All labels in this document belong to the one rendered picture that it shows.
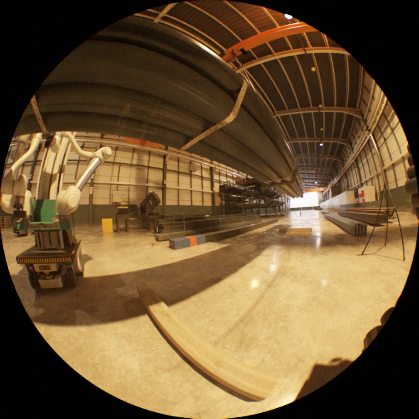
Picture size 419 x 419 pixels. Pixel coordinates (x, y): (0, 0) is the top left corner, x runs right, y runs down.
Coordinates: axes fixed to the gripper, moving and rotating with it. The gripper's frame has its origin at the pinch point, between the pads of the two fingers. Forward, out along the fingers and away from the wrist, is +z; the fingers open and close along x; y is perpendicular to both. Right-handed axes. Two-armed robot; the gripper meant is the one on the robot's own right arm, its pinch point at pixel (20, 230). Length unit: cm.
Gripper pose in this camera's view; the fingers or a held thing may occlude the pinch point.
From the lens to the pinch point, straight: 129.4
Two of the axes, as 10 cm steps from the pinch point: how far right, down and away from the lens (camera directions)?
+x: -6.0, 0.0, -8.0
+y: -8.0, 0.6, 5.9
